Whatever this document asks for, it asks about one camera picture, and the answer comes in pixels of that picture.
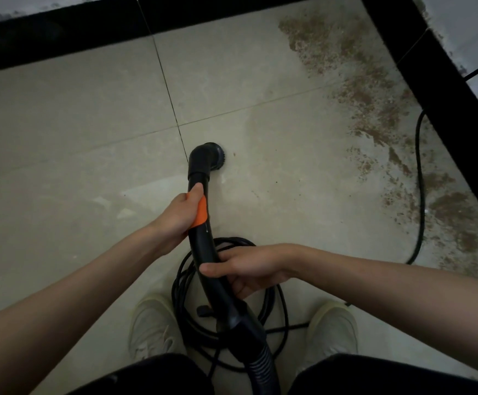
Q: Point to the person's right shoe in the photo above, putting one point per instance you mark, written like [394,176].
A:
[331,331]

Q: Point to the brown dirt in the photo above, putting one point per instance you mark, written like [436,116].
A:
[370,94]

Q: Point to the black baseboard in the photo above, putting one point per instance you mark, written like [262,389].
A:
[58,32]

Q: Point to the black trousers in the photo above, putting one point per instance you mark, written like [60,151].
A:
[387,376]

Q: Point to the person's left hand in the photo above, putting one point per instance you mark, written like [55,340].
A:
[177,220]

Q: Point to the person's left forearm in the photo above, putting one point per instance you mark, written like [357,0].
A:
[62,300]

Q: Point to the person's right hand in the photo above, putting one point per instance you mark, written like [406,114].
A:
[251,267]

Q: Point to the person's shoe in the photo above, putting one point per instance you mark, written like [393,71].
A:
[331,331]
[152,329]

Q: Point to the person's right forearm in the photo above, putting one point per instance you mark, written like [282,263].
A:
[407,304]

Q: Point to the person's left shoe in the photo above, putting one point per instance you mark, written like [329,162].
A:
[152,329]

